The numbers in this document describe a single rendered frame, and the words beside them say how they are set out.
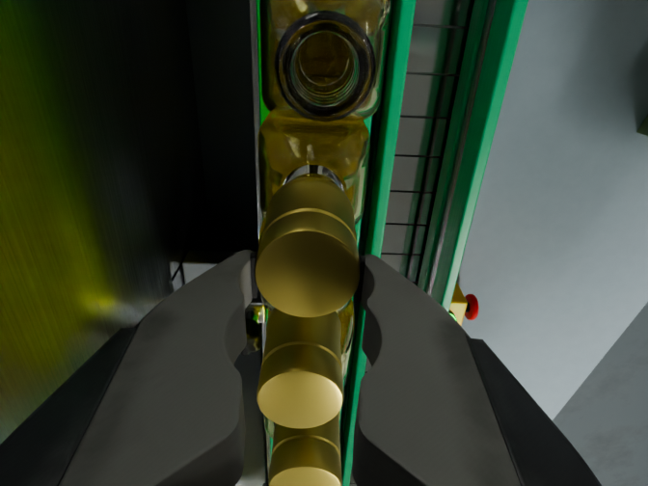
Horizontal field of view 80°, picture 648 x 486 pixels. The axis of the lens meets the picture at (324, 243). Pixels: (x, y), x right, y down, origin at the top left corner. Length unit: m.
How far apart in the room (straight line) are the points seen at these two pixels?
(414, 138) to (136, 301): 0.28
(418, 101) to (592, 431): 2.34
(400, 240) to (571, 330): 0.44
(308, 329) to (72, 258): 0.13
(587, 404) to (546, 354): 1.59
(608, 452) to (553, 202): 2.26
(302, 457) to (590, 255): 0.61
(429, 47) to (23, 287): 0.34
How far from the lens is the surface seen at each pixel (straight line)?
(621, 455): 2.87
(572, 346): 0.84
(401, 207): 0.43
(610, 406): 2.49
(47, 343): 0.23
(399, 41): 0.30
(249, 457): 0.73
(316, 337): 0.16
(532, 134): 0.60
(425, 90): 0.40
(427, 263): 0.44
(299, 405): 0.16
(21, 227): 0.20
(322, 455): 0.20
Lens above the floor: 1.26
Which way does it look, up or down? 61 degrees down
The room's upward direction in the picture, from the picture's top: 179 degrees clockwise
